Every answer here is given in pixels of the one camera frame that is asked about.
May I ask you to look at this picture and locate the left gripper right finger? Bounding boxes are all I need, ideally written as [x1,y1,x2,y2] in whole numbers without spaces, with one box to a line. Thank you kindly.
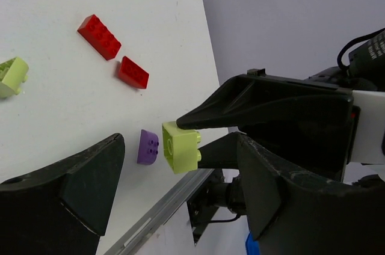
[237,139,384,254]

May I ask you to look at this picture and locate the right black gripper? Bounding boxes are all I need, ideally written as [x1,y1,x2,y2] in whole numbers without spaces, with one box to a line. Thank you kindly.
[176,75,359,181]

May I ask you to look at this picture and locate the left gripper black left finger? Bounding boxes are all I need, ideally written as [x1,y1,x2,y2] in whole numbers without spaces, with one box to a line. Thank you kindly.
[1,134,125,254]

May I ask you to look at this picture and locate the light green lego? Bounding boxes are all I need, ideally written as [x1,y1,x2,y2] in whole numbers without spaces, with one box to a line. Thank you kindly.
[162,121,202,174]
[1,57,29,99]

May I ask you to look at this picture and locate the purple lego brick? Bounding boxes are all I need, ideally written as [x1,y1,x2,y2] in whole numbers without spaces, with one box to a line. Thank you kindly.
[137,129,159,165]

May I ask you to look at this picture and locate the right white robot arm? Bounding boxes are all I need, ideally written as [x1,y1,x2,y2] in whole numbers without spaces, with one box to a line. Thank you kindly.
[176,29,384,180]

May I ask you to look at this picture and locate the red lego short brick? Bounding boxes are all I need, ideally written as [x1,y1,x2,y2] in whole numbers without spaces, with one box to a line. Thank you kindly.
[117,56,149,89]

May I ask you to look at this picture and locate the red lego long brick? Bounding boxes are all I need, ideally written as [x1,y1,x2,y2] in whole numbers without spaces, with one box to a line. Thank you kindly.
[77,14,122,61]

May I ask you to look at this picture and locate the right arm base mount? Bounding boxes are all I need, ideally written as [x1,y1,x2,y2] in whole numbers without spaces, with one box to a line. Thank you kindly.
[187,169,247,244]

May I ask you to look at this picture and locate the aluminium table frame rail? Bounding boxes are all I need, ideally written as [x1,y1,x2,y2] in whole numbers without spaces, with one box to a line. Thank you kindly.
[101,169,214,254]

